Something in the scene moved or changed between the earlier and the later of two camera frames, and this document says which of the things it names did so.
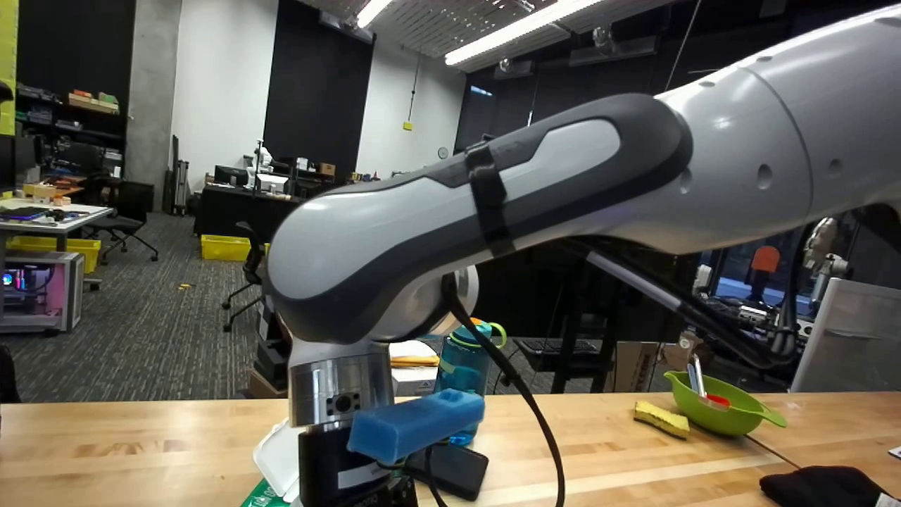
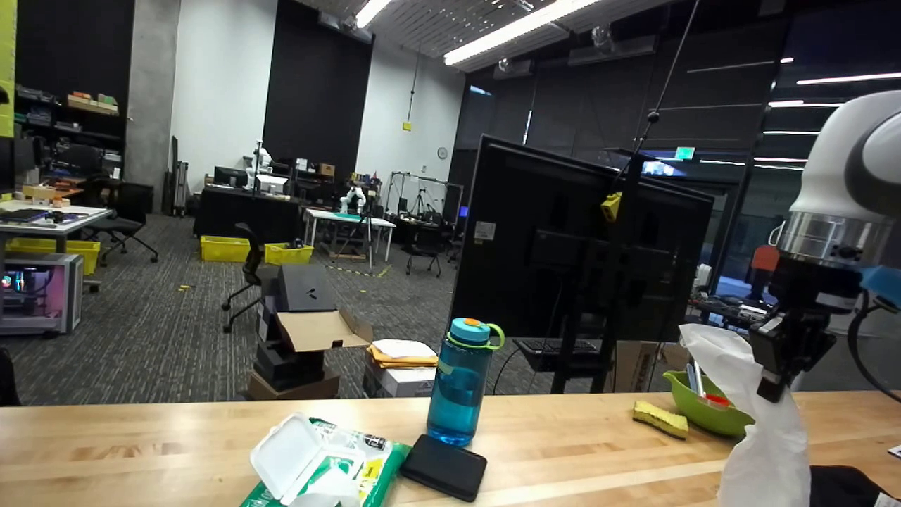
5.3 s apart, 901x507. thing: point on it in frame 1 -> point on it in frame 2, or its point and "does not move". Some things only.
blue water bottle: x=462 y=364 does not move
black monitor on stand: x=593 y=288 does not move
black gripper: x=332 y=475 -> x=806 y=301
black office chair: x=251 y=271 does not move
